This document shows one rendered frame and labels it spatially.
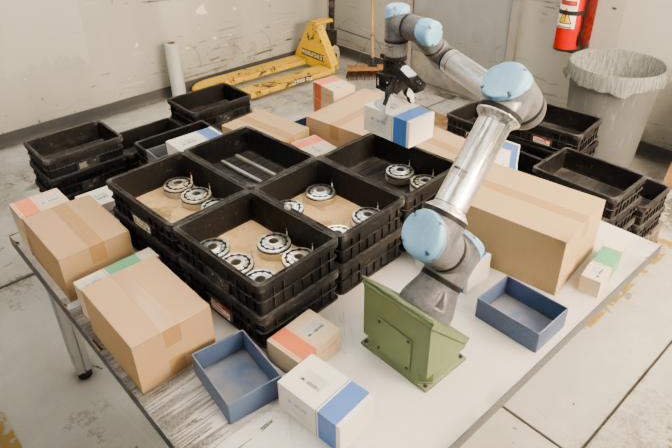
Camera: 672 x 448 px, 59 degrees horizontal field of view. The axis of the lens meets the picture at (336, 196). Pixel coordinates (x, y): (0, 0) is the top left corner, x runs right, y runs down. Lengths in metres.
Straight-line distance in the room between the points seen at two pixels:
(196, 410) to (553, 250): 1.08
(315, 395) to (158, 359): 0.42
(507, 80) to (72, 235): 1.34
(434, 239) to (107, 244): 1.02
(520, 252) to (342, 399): 0.77
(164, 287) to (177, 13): 3.73
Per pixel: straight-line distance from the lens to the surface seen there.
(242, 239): 1.89
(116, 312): 1.66
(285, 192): 2.04
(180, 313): 1.61
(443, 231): 1.42
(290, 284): 1.63
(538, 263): 1.91
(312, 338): 1.61
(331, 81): 2.80
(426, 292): 1.54
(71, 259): 1.93
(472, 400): 1.60
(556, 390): 2.65
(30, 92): 4.87
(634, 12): 4.37
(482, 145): 1.49
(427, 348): 1.50
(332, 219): 1.95
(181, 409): 1.61
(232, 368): 1.66
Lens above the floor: 1.91
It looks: 31 degrees down
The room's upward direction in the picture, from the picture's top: 1 degrees counter-clockwise
